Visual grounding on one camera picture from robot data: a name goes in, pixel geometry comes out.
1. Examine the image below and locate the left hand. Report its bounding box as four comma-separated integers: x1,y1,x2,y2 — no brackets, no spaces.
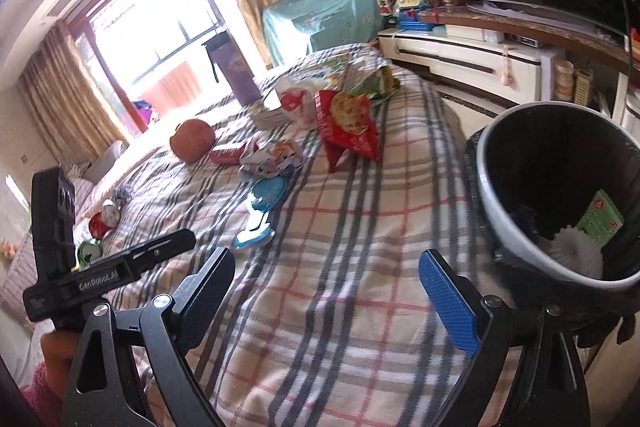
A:
40,331,80,400

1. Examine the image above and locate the white trash bin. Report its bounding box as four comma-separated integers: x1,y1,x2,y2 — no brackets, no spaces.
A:
475,102,639,296

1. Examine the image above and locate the red cookie bag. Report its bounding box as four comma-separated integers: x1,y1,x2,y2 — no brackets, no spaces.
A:
314,90,380,173

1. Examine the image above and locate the white foam fruit net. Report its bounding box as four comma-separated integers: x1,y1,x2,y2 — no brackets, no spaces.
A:
548,227,603,280

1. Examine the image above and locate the white tv cabinet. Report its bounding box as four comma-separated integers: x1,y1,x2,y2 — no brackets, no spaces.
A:
378,6,639,124

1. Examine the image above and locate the cartoon printed wrapper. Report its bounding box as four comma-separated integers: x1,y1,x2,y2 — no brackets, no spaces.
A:
240,139,303,179

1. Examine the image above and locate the white plastic bag red print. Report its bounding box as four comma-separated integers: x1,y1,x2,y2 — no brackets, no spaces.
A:
274,75,317,129

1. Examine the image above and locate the green snack bag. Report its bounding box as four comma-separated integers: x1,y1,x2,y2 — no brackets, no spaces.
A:
348,66,400,101

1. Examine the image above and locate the green tissue pack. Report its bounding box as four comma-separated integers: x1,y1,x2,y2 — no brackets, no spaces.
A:
576,190,624,247

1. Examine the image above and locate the toy cash register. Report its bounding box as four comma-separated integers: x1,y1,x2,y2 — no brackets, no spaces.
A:
376,0,434,31

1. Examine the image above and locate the orange fruit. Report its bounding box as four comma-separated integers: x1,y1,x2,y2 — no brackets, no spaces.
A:
169,118,216,164

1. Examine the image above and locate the teal covered appliance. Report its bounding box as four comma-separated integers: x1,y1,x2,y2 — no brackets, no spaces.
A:
262,0,382,66

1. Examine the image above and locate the green can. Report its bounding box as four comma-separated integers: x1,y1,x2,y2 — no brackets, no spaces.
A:
76,239,103,267

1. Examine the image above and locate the plaid blanket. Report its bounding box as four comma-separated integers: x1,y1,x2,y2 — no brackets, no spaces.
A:
74,65,510,426

